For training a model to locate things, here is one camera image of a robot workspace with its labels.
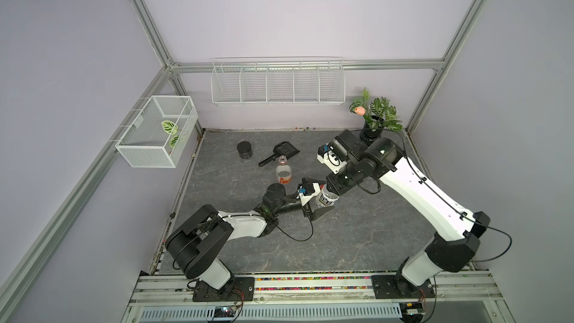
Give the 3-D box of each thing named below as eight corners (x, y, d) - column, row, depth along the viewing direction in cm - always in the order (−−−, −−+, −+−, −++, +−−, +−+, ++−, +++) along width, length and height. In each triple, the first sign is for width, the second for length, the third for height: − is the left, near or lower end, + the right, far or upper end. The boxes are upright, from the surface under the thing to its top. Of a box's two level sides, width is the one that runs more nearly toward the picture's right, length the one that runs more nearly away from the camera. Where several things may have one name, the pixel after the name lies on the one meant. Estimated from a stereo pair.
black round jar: (237, 159, 112) (235, 154, 108) (239, 146, 117) (238, 140, 114) (251, 159, 112) (250, 154, 108) (253, 146, 117) (252, 140, 114)
